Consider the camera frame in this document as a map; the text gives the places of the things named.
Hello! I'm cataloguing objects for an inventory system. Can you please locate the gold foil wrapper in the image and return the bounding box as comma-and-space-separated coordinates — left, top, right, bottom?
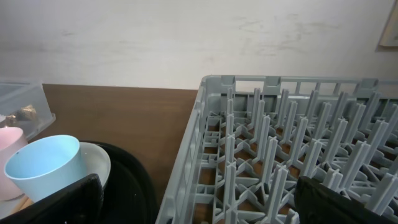
5, 105, 39, 127

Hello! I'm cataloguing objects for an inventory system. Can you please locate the clear plastic waste bin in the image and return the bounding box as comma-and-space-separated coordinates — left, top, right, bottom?
1, 80, 56, 140

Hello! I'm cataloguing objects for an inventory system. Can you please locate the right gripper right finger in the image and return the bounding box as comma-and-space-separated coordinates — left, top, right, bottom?
294, 176, 394, 224

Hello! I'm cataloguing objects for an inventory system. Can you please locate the blue cup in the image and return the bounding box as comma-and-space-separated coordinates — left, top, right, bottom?
4, 135, 87, 202

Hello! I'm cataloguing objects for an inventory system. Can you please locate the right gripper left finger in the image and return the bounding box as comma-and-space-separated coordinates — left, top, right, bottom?
1, 174, 104, 224

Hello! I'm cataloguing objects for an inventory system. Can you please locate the picture frame on wall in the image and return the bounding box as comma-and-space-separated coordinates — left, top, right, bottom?
379, 0, 397, 47

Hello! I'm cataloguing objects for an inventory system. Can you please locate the round black serving tray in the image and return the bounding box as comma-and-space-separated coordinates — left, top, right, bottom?
92, 141, 159, 224

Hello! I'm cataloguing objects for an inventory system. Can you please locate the wooden chopstick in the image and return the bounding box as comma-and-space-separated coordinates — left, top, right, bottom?
10, 195, 34, 215

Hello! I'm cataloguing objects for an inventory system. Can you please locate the grey dishwasher rack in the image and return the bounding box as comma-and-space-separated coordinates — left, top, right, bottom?
156, 75, 397, 223

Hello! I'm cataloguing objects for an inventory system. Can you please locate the pink cup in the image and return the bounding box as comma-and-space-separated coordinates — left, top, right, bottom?
0, 126, 29, 202

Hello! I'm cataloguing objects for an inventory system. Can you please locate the grey plate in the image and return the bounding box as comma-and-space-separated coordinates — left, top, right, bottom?
1, 142, 111, 219

